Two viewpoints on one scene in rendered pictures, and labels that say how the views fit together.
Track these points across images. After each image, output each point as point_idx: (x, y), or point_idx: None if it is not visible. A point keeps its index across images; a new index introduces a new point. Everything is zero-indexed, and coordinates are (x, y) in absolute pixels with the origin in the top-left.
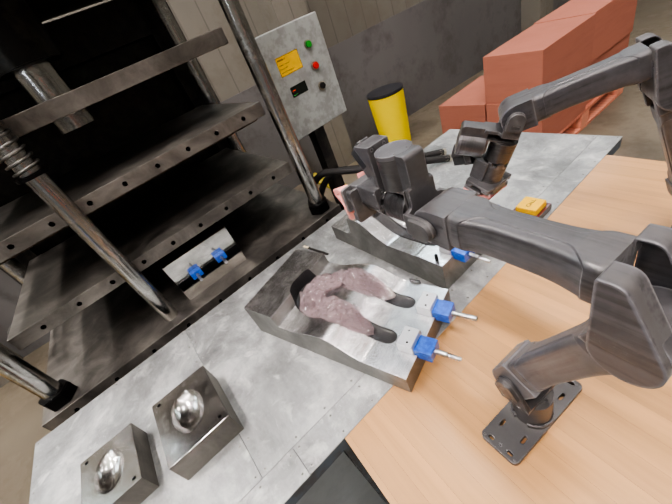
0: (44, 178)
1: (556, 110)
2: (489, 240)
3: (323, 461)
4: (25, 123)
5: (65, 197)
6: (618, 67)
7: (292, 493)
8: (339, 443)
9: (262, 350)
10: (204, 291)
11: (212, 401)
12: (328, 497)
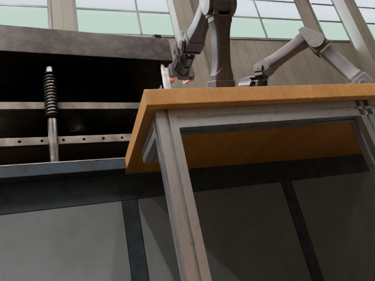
0: (55, 119)
1: (275, 61)
2: (193, 24)
3: (106, 159)
4: (63, 105)
5: (56, 129)
6: (291, 40)
7: (79, 160)
8: (120, 158)
9: None
10: None
11: None
12: (93, 239)
